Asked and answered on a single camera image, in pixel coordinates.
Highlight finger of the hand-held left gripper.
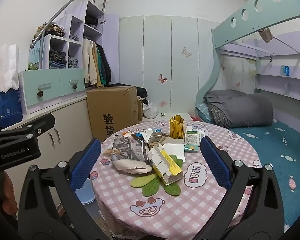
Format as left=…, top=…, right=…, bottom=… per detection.
left=0, top=113, right=56, bottom=137

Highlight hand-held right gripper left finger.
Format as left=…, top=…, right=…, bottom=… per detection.
left=16, top=138, right=103, bottom=240

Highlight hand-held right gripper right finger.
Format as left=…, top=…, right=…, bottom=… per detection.
left=199, top=136, right=285, bottom=240

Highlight white plastic bucket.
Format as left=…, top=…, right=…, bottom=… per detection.
left=75, top=177, right=97, bottom=205

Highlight blue cartoon snack wrapper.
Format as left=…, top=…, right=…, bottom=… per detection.
left=131, top=131, right=150, bottom=143

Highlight person's left hand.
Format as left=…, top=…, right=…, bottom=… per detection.
left=3, top=172, right=16, bottom=215

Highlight green white medicine box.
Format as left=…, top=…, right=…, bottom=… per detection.
left=184, top=129, right=205, bottom=148

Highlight beige cabinet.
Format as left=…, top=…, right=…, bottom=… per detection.
left=0, top=94, right=94, bottom=205

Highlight beige crumpled paper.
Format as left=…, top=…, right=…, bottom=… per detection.
left=112, top=159, right=153, bottom=174

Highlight printed paper bag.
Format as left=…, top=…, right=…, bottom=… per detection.
left=111, top=134, right=150, bottom=168

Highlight wide teal drawer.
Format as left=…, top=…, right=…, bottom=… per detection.
left=19, top=69, right=62, bottom=114

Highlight yellow white carton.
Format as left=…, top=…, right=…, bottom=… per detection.
left=147, top=145, right=183, bottom=186

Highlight yellow snack bag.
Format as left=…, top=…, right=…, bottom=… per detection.
left=170, top=115, right=185, bottom=140

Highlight teal plaid pillow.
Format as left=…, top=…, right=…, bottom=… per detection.
left=195, top=103, right=212, bottom=123

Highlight silver foil wrapper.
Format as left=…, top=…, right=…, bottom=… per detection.
left=149, top=131, right=170, bottom=143

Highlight grey blanket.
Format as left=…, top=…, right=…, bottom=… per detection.
left=204, top=89, right=273, bottom=128

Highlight white shopping bag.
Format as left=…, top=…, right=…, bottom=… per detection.
left=0, top=44, right=20, bottom=93

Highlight large cardboard box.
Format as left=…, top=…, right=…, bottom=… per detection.
left=86, top=85, right=140, bottom=143

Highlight narrow teal drawer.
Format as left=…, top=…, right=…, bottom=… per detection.
left=59, top=67, right=85, bottom=97

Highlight blue bed sheet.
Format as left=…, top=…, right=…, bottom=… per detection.
left=227, top=119, right=300, bottom=233

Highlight green leaf mat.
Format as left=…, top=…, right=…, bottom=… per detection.
left=130, top=154, right=183, bottom=197

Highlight folded clothes piles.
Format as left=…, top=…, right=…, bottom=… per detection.
left=35, top=15, right=98, bottom=68

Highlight white plastic bag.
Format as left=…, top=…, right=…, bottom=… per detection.
left=143, top=102, right=158, bottom=119

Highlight cream hanging jacket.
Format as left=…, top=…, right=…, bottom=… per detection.
left=82, top=39, right=97, bottom=86

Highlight mustard hanging garment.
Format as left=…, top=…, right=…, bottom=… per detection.
left=91, top=42, right=102, bottom=87

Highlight black cloth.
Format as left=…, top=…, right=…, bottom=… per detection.
left=110, top=82, right=148, bottom=105

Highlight green hanging garment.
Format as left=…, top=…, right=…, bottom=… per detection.
left=96, top=44, right=107, bottom=85

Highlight black hanging coat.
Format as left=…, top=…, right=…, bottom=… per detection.
left=98, top=44, right=112, bottom=85

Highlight white cubby shelf unit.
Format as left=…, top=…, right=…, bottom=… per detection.
left=41, top=0, right=105, bottom=69

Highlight metal handrail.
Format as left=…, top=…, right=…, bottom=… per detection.
left=30, top=0, right=108, bottom=69

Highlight white wardrobe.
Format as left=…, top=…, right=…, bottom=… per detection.
left=119, top=15, right=220, bottom=114

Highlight brown hanging object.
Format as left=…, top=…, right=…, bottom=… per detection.
left=259, top=29, right=273, bottom=43

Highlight purple bed wall shelf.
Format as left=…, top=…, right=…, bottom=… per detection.
left=255, top=55, right=300, bottom=103

